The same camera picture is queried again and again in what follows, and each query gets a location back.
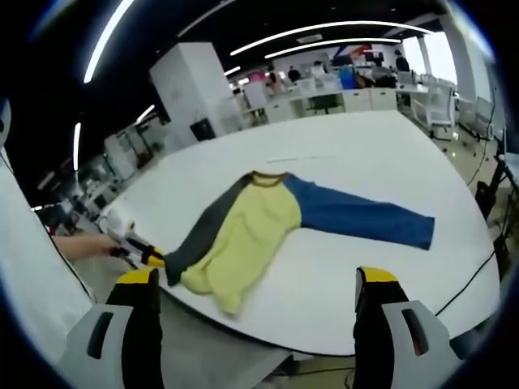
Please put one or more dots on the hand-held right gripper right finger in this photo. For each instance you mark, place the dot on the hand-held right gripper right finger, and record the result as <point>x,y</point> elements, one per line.
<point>373,324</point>

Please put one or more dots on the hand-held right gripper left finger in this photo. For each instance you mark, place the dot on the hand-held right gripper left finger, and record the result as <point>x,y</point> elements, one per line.
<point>140,324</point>

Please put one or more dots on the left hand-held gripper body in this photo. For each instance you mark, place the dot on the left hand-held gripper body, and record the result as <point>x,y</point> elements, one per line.
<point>117,225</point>

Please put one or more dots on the yellow long-sleeved garment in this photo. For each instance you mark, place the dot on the yellow long-sleeved garment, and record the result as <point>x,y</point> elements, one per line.
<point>259,219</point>

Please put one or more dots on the person's left hand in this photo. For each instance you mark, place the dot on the person's left hand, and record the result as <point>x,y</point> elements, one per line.
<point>97,246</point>

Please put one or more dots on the short ceiling light strip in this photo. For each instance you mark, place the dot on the short ceiling light strip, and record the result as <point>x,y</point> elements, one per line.
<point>77,146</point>
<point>109,36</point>

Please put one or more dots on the black waste bin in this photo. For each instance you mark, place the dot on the black waste bin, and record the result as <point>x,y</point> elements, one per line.
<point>202,130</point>

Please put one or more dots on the white square pillar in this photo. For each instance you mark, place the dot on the white square pillar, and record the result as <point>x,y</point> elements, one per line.
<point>190,93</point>

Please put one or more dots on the black equipment stand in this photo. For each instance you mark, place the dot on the black equipment stand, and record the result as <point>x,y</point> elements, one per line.
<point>484,194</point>

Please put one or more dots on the white recessed socket strip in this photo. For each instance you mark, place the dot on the white recessed socket strip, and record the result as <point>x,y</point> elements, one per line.
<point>300,158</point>

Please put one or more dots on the row of white cabinets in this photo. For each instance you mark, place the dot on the row of white cabinets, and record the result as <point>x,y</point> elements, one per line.
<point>365,99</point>

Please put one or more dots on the black office chair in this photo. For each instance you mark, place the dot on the black office chair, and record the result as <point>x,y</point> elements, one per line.
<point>322,104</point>

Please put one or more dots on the blue container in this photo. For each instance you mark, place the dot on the blue container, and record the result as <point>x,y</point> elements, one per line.
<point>348,79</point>

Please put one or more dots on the long ceiling light strip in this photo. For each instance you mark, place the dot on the long ceiling light strip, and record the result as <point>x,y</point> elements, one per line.
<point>344,41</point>
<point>344,24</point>

